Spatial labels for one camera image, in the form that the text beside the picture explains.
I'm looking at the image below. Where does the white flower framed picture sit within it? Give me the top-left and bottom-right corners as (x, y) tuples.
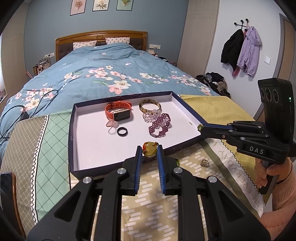
(93, 0), (109, 11)

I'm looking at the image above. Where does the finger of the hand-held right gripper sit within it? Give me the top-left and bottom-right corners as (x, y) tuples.
(200, 128), (271, 146)
(203, 120), (266, 131)

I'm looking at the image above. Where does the orange smartwatch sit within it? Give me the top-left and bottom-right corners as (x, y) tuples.
(106, 101), (133, 121)

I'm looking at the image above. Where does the black wall coat rack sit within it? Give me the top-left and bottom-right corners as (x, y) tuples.
(234, 18), (251, 30)

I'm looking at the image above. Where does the purple jacket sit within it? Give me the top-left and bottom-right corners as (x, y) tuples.
(237, 26), (262, 77)

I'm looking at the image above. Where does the grey framed door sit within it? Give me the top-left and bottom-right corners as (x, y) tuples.
(276, 13), (296, 84)

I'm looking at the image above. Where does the beige dash-patterned cloth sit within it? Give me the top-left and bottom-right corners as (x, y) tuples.
(69, 140), (263, 241)

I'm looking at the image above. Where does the black phone with brown case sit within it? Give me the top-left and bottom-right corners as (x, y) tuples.
(0, 172), (17, 205)

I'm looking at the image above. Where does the nightstand clutter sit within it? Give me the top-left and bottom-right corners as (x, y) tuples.
(26, 57), (52, 79)

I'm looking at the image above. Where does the pile of dark clothes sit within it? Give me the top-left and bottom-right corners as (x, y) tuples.
(195, 72), (231, 99)

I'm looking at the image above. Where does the person's right hand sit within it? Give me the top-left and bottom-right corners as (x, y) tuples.
(254, 158), (293, 189)

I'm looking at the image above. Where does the pink flower framed picture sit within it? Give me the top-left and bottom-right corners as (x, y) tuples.
(70, 0), (88, 16)

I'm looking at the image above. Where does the amber pendant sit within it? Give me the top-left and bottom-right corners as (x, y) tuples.
(142, 141), (159, 158)

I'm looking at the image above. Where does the white patterned pillow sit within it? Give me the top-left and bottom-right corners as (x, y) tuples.
(73, 40), (97, 50)
(105, 37), (131, 45)

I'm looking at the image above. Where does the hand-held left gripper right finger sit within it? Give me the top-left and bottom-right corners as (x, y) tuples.
(157, 144), (271, 241)

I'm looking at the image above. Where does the clear bead bracelet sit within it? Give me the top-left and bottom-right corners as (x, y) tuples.
(142, 109), (161, 123)

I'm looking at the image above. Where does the person's right forearm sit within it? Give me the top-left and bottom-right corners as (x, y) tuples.
(261, 160), (296, 241)

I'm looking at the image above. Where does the wooden bed headboard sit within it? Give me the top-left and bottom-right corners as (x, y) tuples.
(55, 31), (148, 62)

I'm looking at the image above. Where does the black cable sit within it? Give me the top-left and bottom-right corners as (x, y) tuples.
(0, 89), (60, 147)

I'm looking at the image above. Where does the green and taupe lattice cloth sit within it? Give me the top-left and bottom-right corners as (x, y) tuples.
(0, 108), (77, 238)

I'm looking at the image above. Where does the bed with floral duvet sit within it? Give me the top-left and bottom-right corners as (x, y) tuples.
(0, 42), (221, 163)

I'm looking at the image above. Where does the beige wardrobe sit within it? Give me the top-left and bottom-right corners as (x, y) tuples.
(0, 29), (28, 93)
(177, 0), (220, 75)

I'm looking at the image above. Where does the navy blue shallow box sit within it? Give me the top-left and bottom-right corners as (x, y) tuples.
(69, 91), (208, 180)

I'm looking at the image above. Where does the purple bead bracelet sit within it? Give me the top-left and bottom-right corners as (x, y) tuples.
(148, 113), (172, 138)

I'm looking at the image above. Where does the green leaf framed picture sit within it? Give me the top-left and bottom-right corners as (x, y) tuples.
(116, 0), (134, 11)

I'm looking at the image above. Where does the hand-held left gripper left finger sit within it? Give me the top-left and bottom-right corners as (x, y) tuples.
(27, 146), (143, 241)

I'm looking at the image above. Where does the black jacket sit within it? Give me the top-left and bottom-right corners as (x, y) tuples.
(220, 29), (245, 71)

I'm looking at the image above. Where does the tortoiseshell bangle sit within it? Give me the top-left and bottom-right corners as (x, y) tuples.
(139, 100), (162, 114)

